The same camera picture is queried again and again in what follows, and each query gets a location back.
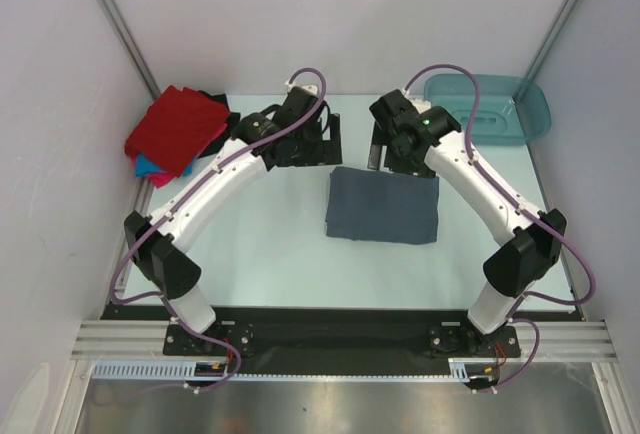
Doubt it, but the grey blue polo shirt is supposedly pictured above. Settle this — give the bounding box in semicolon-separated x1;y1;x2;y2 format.
325;166;440;245

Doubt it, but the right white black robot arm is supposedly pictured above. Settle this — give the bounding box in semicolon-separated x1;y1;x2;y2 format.
369;90;567;355

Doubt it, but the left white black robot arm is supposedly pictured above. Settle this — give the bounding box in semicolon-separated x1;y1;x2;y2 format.
124;82;342;354

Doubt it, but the black folded t shirt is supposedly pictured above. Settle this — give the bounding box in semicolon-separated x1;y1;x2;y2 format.
199;90;241;158

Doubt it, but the teal transparent plastic bin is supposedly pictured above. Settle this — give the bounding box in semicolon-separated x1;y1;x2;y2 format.
424;74;552;146

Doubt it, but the red folded t shirt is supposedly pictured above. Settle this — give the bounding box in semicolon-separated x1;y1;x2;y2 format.
124;85;229;174

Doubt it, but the pink folded t shirt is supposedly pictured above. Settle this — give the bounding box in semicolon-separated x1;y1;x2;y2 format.
142;124;225;188

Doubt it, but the blue folded t shirt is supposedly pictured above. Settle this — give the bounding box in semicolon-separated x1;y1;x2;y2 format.
135;154;195;178

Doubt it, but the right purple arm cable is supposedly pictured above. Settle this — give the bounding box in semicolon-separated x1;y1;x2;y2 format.
403;63;599;395

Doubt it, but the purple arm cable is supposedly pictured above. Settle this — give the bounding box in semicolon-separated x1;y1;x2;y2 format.
94;67;329;408
403;63;599;395

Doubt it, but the right aluminium side rail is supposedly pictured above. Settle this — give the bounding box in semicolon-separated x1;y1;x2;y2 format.
527;144;583;300

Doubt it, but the aluminium side rail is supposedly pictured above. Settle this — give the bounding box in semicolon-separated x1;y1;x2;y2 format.
107;179;157;306
527;144;583;300

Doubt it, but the left aluminium side rail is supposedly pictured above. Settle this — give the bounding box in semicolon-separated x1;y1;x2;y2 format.
107;179;157;306

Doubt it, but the right aluminium corner post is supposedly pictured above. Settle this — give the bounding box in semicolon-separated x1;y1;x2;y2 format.
524;0;581;82

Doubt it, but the aluminium corner post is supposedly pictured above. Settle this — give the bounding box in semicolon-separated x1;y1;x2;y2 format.
97;0;161;99
524;0;581;82

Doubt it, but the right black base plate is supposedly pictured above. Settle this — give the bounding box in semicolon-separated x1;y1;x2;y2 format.
427;321;521;359

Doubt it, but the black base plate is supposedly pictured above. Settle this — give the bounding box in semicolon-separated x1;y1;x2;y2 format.
427;321;521;359
162;321;254;357

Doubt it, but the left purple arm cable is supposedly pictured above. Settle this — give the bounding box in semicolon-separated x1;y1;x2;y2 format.
94;67;329;408

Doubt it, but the left aluminium corner post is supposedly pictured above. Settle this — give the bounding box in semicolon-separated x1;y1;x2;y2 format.
97;0;161;99

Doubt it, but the right grey cable duct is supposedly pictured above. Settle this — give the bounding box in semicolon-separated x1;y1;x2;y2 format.
448;358;500;383

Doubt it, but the grey cable duct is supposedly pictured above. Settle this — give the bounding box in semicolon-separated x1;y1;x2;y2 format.
92;359;236;379
448;358;500;383

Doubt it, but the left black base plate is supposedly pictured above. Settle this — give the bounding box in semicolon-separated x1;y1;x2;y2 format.
162;321;254;357

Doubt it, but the aluminium front frame rail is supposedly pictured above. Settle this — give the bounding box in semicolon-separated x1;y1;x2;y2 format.
71;320;617;363

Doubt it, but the left grey cable duct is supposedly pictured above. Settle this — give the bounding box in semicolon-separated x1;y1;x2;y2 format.
92;359;236;379

